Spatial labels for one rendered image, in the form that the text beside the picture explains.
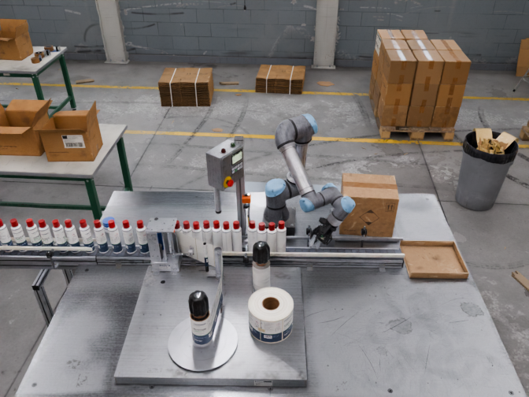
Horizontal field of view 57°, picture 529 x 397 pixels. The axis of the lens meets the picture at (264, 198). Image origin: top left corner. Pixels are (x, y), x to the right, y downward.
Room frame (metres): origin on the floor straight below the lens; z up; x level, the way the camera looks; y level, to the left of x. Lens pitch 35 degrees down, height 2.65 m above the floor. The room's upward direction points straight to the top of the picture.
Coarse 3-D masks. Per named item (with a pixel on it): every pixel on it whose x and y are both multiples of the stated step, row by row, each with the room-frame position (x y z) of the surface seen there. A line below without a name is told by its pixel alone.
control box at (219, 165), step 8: (224, 144) 2.12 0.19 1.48; (208, 152) 2.04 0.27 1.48; (216, 152) 2.04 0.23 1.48; (232, 152) 2.05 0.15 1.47; (208, 160) 2.04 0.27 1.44; (216, 160) 2.00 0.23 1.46; (224, 160) 2.00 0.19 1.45; (240, 160) 2.10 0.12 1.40; (208, 168) 2.04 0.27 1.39; (216, 168) 2.00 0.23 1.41; (224, 168) 2.00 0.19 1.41; (208, 176) 2.04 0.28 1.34; (216, 176) 2.01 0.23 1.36; (224, 176) 2.00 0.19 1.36; (232, 176) 2.05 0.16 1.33; (240, 176) 2.10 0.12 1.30; (216, 184) 2.01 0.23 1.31; (224, 184) 1.99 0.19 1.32
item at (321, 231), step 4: (320, 224) 1.99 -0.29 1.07; (328, 224) 1.94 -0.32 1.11; (320, 228) 1.96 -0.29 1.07; (324, 228) 1.96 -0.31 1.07; (328, 228) 1.92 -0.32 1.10; (332, 228) 1.92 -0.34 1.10; (316, 232) 1.98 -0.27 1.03; (320, 232) 1.93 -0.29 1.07; (324, 232) 1.93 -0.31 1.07; (328, 232) 1.93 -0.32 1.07; (316, 236) 1.94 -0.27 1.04; (320, 236) 1.94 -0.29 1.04; (324, 236) 1.93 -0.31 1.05; (328, 236) 1.92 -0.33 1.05; (320, 240) 1.93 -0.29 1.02; (324, 240) 1.92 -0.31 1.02; (328, 240) 1.94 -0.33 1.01
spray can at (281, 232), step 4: (280, 224) 1.98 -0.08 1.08; (284, 224) 1.99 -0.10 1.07; (276, 228) 2.00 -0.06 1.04; (280, 228) 1.98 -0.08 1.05; (284, 228) 1.99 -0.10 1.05; (276, 232) 1.99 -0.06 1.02; (280, 232) 1.97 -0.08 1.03; (284, 232) 1.98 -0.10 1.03; (276, 236) 1.99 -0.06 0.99; (280, 236) 1.97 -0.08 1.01; (284, 236) 1.98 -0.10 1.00; (276, 240) 1.99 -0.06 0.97; (280, 240) 1.97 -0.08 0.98; (284, 240) 1.98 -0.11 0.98; (276, 244) 1.99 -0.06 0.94; (280, 244) 1.97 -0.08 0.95; (284, 244) 1.98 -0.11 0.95; (276, 248) 1.99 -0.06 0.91; (280, 248) 1.97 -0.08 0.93; (284, 248) 1.98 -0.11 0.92
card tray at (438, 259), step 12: (408, 240) 2.10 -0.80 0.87; (420, 240) 2.10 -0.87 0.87; (432, 240) 2.10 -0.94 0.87; (408, 252) 2.04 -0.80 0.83; (420, 252) 2.04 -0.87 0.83; (432, 252) 2.04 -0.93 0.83; (444, 252) 2.04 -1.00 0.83; (456, 252) 2.03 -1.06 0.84; (408, 264) 1.95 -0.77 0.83; (420, 264) 1.95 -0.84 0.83; (432, 264) 1.95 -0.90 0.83; (444, 264) 1.95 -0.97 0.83; (456, 264) 1.95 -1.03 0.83; (420, 276) 1.84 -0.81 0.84; (432, 276) 1.84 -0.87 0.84; (444, 276) 1.84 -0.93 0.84; (456, 276) 1.84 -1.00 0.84
